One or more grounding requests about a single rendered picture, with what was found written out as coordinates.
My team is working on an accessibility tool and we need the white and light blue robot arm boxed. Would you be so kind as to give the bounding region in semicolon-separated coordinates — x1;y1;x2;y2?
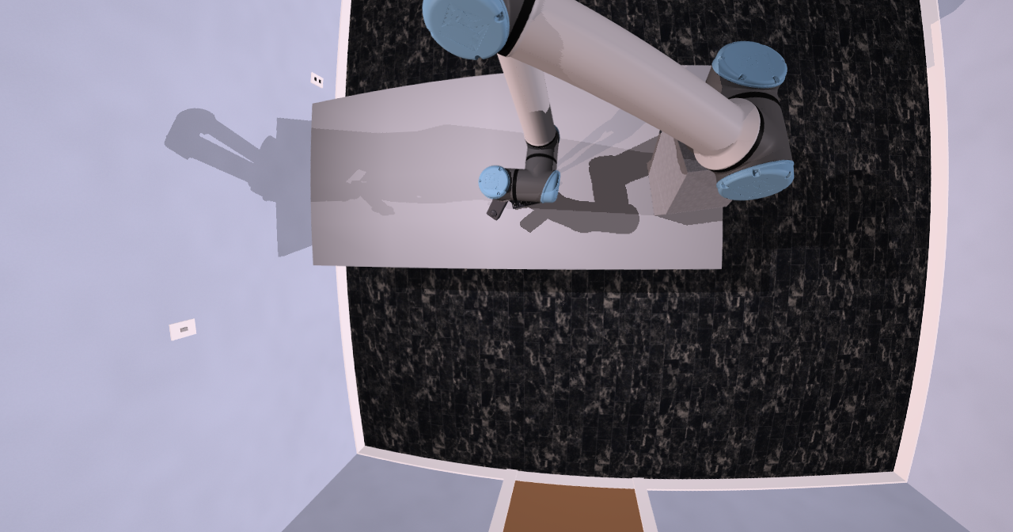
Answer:
423;0;794;221

